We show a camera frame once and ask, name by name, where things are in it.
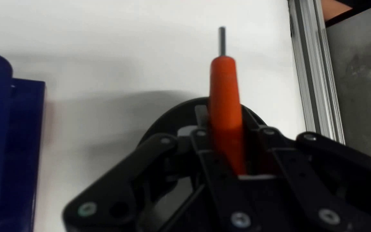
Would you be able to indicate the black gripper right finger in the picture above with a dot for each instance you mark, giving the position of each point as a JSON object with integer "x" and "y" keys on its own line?
{"x": 327, "y": 182}

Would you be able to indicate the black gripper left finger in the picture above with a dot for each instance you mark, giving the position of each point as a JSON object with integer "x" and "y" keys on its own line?
{"x": 124, "y": 195}

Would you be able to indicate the orange handled hex wrench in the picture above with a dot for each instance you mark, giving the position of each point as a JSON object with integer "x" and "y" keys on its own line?
{"x": 224, "y": 108}

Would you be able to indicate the black round bowl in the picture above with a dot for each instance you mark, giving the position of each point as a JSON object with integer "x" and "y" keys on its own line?
{"x": 180, "y": 124}

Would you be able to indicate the blue tool holder rack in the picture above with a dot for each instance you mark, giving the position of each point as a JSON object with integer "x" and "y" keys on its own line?
{"x": 21, "y": 128}

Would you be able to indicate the aluminium table edge rail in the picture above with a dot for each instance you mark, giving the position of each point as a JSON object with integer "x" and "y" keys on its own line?
{"x": 314, "y": 68}

